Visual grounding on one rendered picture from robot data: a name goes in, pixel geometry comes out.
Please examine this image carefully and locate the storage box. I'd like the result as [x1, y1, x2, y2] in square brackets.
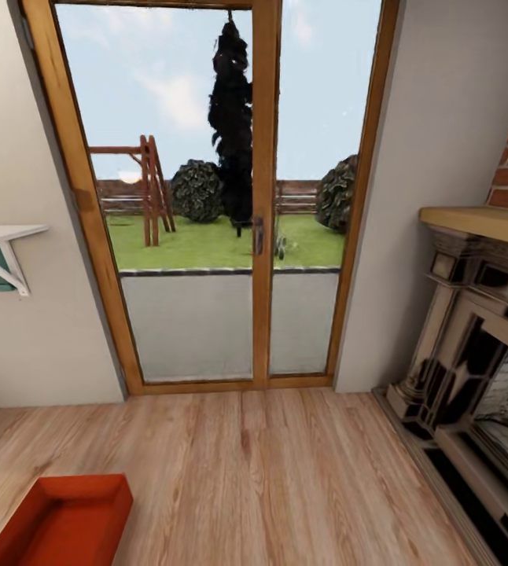
[0, 475, 134, 566]

